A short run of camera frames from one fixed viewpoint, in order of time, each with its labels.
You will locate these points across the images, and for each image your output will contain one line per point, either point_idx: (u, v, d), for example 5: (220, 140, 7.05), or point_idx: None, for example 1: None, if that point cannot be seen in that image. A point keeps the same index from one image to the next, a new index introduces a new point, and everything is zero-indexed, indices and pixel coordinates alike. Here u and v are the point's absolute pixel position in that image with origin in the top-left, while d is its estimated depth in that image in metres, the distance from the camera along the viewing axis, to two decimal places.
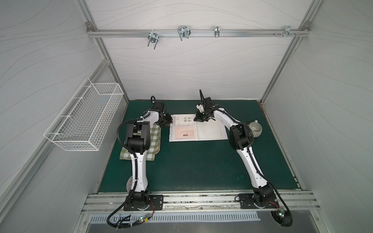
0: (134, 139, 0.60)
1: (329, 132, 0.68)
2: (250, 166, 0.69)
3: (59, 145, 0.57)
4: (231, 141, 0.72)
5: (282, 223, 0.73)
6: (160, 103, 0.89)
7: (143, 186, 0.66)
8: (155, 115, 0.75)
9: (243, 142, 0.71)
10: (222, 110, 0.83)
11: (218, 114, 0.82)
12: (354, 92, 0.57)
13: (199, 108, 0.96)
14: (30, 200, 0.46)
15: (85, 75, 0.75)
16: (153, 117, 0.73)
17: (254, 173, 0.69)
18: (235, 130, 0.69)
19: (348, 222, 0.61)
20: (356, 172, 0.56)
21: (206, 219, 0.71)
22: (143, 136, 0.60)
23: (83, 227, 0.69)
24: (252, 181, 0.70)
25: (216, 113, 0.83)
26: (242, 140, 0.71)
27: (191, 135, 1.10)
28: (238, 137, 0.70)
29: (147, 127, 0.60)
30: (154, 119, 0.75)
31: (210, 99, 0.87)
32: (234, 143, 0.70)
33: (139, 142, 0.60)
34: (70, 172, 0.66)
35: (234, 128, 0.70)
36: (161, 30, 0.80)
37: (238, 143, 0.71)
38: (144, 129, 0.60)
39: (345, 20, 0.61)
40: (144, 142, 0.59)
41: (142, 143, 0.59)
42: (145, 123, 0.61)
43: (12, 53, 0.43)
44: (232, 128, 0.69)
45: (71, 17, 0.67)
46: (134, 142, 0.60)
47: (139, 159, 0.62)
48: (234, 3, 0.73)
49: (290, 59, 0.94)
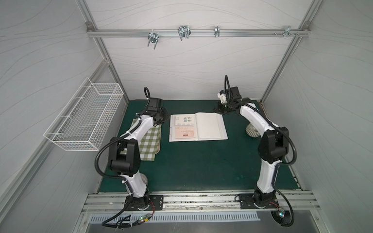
0: (117, 163, 0.48)
1: (329, 132, 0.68)
2: (267, 177, 0.60)
3: (59, 144, 0.57)
4: (262, 150, 0.55)
5: (282, 223, 0.73)
6: (155, 101, 0.72)
7: (141, 193, 0.64)
8: (146, 122, 0.61)
9: (277, 155, 0.54)
10: (254, 108, 0.64)
11: (247, 111, 0.63)
12: (354, 92, 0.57)
13: (221, 98, 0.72)
14: (30, 200, 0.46)
15: (85, 75, 0.75)
16: (144, 125, 0.59)
17: (267, 184, 0.62)
18: (271, 138, 0.51)
19: (348, 222, 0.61)
20: (356, 172, 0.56)
21: (206, 219, 0.71)
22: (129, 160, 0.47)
23: (83, 227, 0.69)
24: (259, 184, 0.67)
25: (245, 108, 0.64)
26: (277, 152, 0.54)
27: (191, 135, 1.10)
28: (273, 147, 0.52)
29: (133, 147, 0.47)
30: (148, 127, 0.63)
31: (237, 90, 0.73)
32: (265, 153, 0.54)
33: (124, 168, 0.48)
34: (70, 173, 0.66)
35: (270, 134, 0.52)
36: (161, 30, 0.80)
37: (270, 156, 0.53)
38: (130, 152, 0.47)
39: (345, 20, 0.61)
40: (131, 168, 0.48)
41: (128, 169, 0.48)
42: (133, 141, 0.49)
43: (13, 53, 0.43)
44: (268, 135, 0.52)
45: (71, 18, 0.67)
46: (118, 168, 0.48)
47: (129, 180, 0.53)
48: (234, 3, 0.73)
49: (290, 59, 0.94)
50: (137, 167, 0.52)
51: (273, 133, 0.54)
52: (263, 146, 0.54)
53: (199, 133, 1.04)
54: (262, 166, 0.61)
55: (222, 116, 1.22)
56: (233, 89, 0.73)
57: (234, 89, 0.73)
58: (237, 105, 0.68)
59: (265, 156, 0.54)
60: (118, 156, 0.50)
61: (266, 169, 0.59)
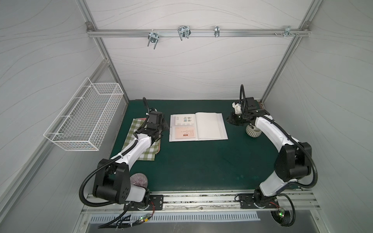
0: (103, 190, 0.43)
1: (329, 133, 0.69)
2: (275, 187, 0.57)
3: (59, 144, 0.57)
4: (279, 167, 0.49)
5: (282, 223, 0.73)
6: (155, 117, 0.66)
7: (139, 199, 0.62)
8: (143, 142, 0.57)
9: (296, 174, 0.47)
10: (271, 120, 0.60)
11: (265, 124, 0.58)
12: (354, 92, 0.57)
13: (236, 108, 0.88)
14: (30, 200, 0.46)
15: (85, 75, 0.75)
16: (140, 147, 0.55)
17: (272, 191, 0.59)
18: (290, 153, 0.45)
19: (347, 222, 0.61)
20: (356, 172, 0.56)
21: (206, 219, 0.71)
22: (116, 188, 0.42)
23: (83, 227, 0.69)
24: (262, 186, 0.65)
25: (261, 121, 0.60)
26: (296, 170, 0.47)
27: (191, 135, 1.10)
28: (293, 164, 0.46)
29: (122, 173, 0.42)
30: (145, 146, 0.59)
31: (253, 100, 0.70)
32: (283, 170, 0.48)
33: (110, 197, 0.42)
34: (70, 173, 0.66)
35: (289, 150, 0.46)
36: (161, 30, 0.80)
37: (288, 173, 0.46)
38: (118, 178, 0.42)
39: (345, 20, 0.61)
40: (116, 197, 0.42)
41: (114, 199, 0.42)
42: (122, 167, 0.43)
43: (12, 53, 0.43)
44: (286, 149, 0.46)
45: (71, 18, 0.67)
46: (103, 195, 0.42)
47: None
48: (234, 3, 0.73)
49: (290, 59, 0.94)
50: (125, 195, 0.46)
51: (292, 148, 0.48)
52: (281, 162, 0.48)
53: (199, 133, 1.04)
54: (273, 176, 0.56)
55: (222, 115, 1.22)
56: (248, 100, 0.69)
57: (250, 99, 0.69)
58: (252, 115, 0.64)
59: (282, 174, 0.48)
60: (105, 181, 0.45)
61: (277, 180, 0.54)
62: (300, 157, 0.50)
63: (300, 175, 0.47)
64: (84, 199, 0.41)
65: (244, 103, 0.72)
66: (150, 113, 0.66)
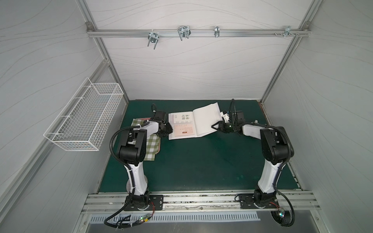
0: (127, 148, 0.54)
1: (329, 133, 0.69)
2: (269, 177, 0.60)
3: (59, 145, 0.57)
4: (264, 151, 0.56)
5: (282, 223, 0.73)
6: (161, 113, 0.84)
7: (141, 191, 0.64)
8: (154, 124, 0.71)
9: (279, 152, 0.53)
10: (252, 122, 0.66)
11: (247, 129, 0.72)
12: (353, 92, 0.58)
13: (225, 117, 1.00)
14: (30, 200, 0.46)
15: (85, 75, 0.75)
16: (152, 127, 0.68)
17: (269, 184, 0.61)
18: (267, 133, 0.56)
19: (347, 221, 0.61)
20: (356, 172, 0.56)
21: (206, 219, 0.71)
22: (138, 145, 0.53)
23: (83, 227, 0.69)
24: (261, 183, 0.66)
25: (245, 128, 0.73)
26: (278, 148, 0.54)
27: (190, 131, 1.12)
28: (273, 144, 0.54)
29: (144, 134, 0.54)
30: (154, 130, 0.71)
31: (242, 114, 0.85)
32: (267, 151, 0.54)
33: (132, 153, 0.52)
34: (71, 172, 0.66)
35: (267, 131, 0.56)
36: (161, 30, 0.80)
37: (271, 152, 0.53)
38: (140, 137, 0.54)
39: (345, 20, 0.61)
40: (139, 154, 0.52)
41: (135, 155, 0.52)
42: (143, 130, 0.56)
43: (13, 53, 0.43)
44: (264, 130, 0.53)
45: (71, 18, 0.67)
46: (127, 153, 0.53)
47: (134, 170, 0.56)
48: (234, 3, 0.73)
49: (290, 59, 0.94)
50: (143, 158, 0.56)
51: (269, 130, 0.59)
52: (264, 145, 0.55)
53: (198, 129, 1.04)
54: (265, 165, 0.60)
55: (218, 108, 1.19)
56: (239, 114, 0.82)
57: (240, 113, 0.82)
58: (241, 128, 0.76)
59: (268, 156, 0.54)
60: (127, 144, 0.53)
61: (269, 169, 0.58)
62: (280, 139, 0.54)
63: (284, 156, 0.53)
64: (114, 152, 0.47)
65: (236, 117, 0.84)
66: (157, 110, 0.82)
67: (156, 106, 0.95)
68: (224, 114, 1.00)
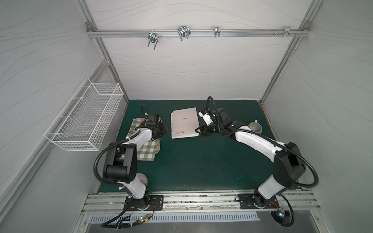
0: (114, 168, 0.47)
1: (329, 133, 0.69)
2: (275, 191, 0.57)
3: (59, 145, 0.57)
4: (279, 175, 0.47)
5: (282, 223, 0.69)
6: (154, 116, 0.75)
7: (141, 195, 0.63)
8: (146, 133, 0.64)
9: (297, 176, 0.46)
10: (250, 131, 0.59)
11: (242, 136, 0.58)
12: (354, 92, 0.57)
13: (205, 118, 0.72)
14: (30, 200, 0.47)
15: (85, 75, 0.75)
16: (143, 137, 0.61)
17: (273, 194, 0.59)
18: (285, 160, 0.44)
19: (347, 221, 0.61)
20: (356, 171, 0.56)
21: (206, 219, 0.71)
22: (126, 163, 0.47)
23: (83, 227, 0.69)
24: (262, 190, 0.64)
25: (241, 136, 0.58)
26: (295, 172, 0.47)
27: (188, 131, 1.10)
28: (293, 173, 0.45)
29: (132, 150, 0.47)
30: (146, 137, 0.64)
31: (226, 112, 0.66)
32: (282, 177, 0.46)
33: (120, 173, 0.46)
34: (70, 172, 0.66)
35: (283, 158, 0.45)
36: (161, 30, 0.80)
37: (290, 180, 0.45)
38: (128, 155, 0.47)
39: (345, 20, 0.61)
40: (127, 172, 0.46)
41: (124, 174, 0.46)
42: (131, 145, 0.49)
43: (13, 53, 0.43)
44: (280, 158, 0.45)
45: (71, 18, 0.67)
46: (114, 174, 0.46)
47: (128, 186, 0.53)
48: (234, 3, 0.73)
49: (291, 59, 0.93)
50: (133, 174, 0.50)
51: (283, 153, 0.48)
52: (279, 170, 0.46)
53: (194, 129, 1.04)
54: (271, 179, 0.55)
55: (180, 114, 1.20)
56: (222, 113, 0.65)
57: (223, 113, 0.65)
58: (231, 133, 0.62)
59: (284, 181, 0.47)
60: (114, 162, 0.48)
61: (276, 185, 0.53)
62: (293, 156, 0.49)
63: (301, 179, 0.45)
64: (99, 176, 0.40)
65: (220, 120, 0.68)
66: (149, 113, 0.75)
67: (145, 108, 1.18)
68: (203, 115, 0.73)
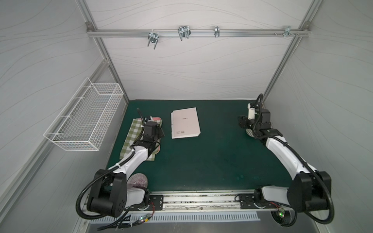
0: (100, 200, 0.42)
1: (329, 132, 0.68)
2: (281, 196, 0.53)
3: (59, 145, 0.57)
4: (294, 195, 0.44)
5: (282, 223, 0.73)
6: (150, 128, 0.66)
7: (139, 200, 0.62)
8: (140, 154, 0.57)
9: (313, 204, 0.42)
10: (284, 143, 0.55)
11: (276, 145, 0.55)
12: (354, 92, 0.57)
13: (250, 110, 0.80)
14: (30, 200, 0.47)
15: (85, 75, 0.75)
16: (136, 160, 0.55)
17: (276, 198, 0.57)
18: (306, 184, 0.41)
19: (347, 222, 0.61)
20: (355, 171, 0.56)
21: (206, 219, 0.71)
22: (112, 195, 0.41)
23: (83, 227, 0.69)
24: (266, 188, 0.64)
25: (274, 143, 0.56)
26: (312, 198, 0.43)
27: (188, 131, 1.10)
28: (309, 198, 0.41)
29: (120, 183, 0.42)
30: (141, 159, 0.58)
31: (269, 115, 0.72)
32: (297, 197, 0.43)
33: (106, 207, 0.41)
34: (70, 172, 0.66)
35: (306, 180, 0.41)
36: (161, 30, 0.80)
37: (303, 204, 0.41)
38: (116, 187, 0.41)
39: (345, 20, 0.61)
40: (112, 206, 0.41)
41: (109, 208, 0.41)
42: (121, 176, 0.43)
43: (13, 53, 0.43)
44: (302, 179, 0.42)
45: (71, 18, 0.67)
46: (99, 207, 0.41)
47: None
48: (234, 3, 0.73)
49: (291, 59, 0.93)
50: (121, 207, 0.44)
51: (308, 176, 0.43)
52: (295, 190, 0.43)
53: (194, 129, 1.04)
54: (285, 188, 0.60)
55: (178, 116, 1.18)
56: (265, 115, 0.62)
57: (266, 115, 0.62)
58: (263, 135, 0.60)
59: (297, 203, 0.43)
60: (101, 193, 0.44)
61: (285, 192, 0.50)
62: (319, 186, 0.44)
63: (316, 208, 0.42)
64: (78, 209, 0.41)
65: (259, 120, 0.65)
66: (145, 126, 0.66)
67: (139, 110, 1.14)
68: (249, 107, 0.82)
